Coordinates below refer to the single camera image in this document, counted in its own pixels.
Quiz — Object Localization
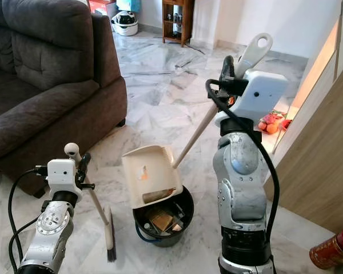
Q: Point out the white black helmet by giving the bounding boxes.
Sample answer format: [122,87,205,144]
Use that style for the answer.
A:
[111,10,138,37]

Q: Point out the brown striped scrap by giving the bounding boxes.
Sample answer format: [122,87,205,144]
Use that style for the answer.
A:
[142,187,178,204]

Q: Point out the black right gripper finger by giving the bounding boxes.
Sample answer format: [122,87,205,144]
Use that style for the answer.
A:
[220,55,237,82]

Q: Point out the red box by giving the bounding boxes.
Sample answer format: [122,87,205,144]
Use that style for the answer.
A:
[89,0,116,16]

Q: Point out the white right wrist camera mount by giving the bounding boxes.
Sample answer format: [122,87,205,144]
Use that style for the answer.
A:
[214,69,290,130]

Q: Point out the beige hand broom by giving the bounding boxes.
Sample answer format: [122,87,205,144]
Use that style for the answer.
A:
[64,142,117,264]

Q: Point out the red gold canister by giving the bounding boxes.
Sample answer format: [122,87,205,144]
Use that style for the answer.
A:
[308,224,343,271]

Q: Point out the dark grey sofa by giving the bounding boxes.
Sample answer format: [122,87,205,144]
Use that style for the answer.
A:
[0,0,128,184]

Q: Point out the orange red plush toy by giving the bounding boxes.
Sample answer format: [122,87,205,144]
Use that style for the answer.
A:
[258,112,293,135]

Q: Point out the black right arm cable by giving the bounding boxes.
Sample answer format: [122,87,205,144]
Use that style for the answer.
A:
[205,79,281,243]

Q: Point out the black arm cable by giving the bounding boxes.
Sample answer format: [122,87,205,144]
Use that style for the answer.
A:
[7,166,50,274]
[205,79,281,243]

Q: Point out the black round waste bin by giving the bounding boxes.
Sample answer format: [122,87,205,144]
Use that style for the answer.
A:
[132,185,196,248]

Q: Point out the brown cardboard piece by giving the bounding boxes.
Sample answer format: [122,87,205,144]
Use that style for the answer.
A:
[147,208,177,232]

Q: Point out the brown wooden shelf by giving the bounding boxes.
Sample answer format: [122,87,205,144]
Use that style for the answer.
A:
[161,0,196,47]

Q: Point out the light wooden cabinet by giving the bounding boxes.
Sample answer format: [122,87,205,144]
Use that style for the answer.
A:
[263,6,343,233]

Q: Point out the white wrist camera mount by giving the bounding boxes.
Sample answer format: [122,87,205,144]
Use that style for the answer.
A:
[47,158,84,198]
[214,69,290,130]

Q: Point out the beige long-handled dustpan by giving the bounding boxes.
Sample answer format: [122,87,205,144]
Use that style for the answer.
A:
[121,32,274,209]

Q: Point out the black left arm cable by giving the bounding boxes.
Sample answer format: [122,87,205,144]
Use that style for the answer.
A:
[7,166,50,274]

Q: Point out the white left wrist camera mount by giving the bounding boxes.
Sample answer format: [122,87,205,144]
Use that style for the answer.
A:
[47,158,84,198]

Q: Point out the blue container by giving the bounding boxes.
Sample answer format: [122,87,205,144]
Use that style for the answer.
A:
[116,0,142,13]

